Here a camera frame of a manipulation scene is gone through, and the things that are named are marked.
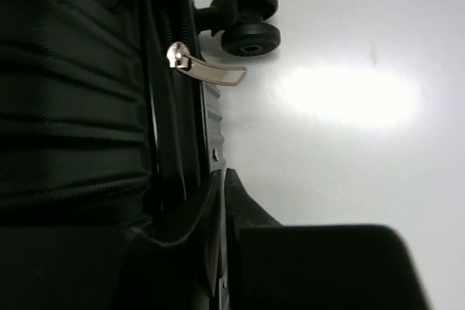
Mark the black hard-shell suitcase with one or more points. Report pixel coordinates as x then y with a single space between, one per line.
109 122

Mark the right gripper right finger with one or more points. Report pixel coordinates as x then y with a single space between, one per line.
274 266

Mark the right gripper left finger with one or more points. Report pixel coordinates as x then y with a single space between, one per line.
175 265

